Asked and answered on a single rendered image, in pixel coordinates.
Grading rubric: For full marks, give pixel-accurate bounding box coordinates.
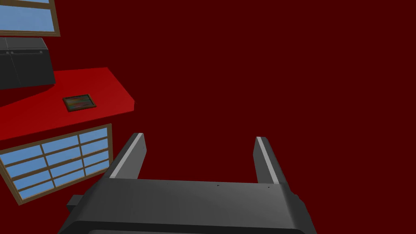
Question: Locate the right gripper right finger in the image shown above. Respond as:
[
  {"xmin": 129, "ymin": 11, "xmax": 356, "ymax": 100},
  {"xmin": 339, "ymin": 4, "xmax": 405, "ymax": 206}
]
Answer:
[{"xmin": 253, "ymin": 136, "xmax": 289, "ymax": 185}]

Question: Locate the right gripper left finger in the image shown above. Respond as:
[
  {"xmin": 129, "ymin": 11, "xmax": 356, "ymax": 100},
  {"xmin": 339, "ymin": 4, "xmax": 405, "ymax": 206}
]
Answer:
[{"xmin": 103, "ymin": 132, "xmax": 147, "ymax": 180}]

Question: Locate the brown framed window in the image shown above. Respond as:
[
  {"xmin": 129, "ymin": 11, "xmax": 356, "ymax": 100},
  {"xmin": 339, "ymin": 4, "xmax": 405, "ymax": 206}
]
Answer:
[
  {"xmin": 0, "ymin": 123, "xmax": 114, "ymax": 206},
  {"xmin": 0, "ymin": 0, "xmax": 61, "ymax": 37}
]

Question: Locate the brown framed picture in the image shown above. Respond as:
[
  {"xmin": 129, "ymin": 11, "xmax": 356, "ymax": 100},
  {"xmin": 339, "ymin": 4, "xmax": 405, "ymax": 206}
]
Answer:
[{"xmin": 62, "ymin": 94, "xmax": 97, "ymax": 113}]

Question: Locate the dark grey cabinet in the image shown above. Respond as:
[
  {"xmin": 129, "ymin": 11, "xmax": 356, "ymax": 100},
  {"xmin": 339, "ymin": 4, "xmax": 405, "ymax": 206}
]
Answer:
[{"xmin": 0, "ymin": 37, "xmax": 56, "ymax": 90}]

